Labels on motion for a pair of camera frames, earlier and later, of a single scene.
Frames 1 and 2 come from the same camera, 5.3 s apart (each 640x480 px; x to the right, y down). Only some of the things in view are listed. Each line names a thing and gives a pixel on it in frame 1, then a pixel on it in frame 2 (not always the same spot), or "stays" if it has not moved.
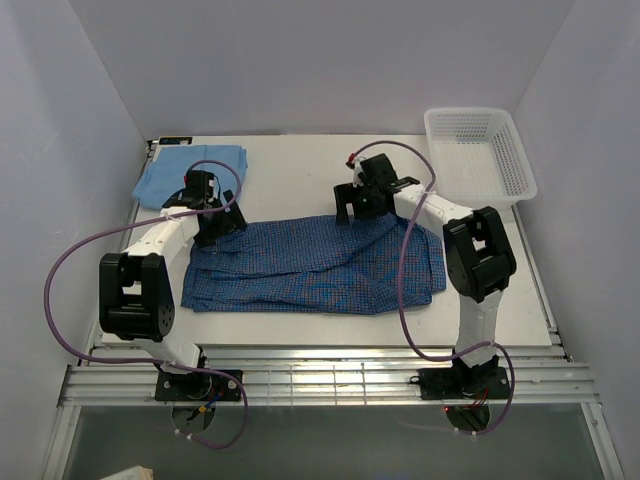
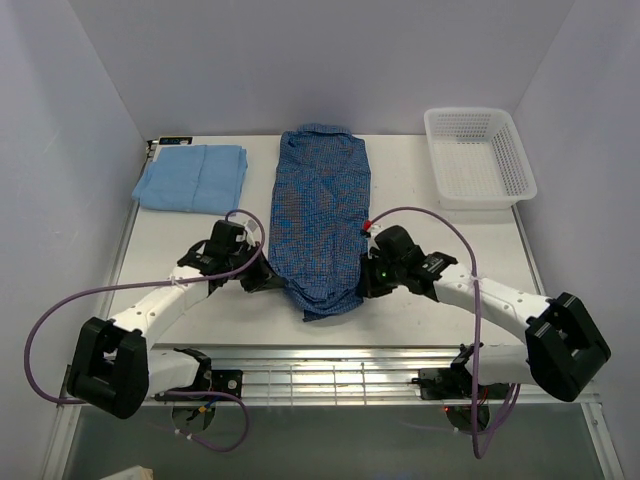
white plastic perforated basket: (478, 157) stays
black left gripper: (231, 222) → (264, 279)
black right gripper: (345, 194) → (368, 285)
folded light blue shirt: (160, 178) stays
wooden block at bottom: (138, 472) stays
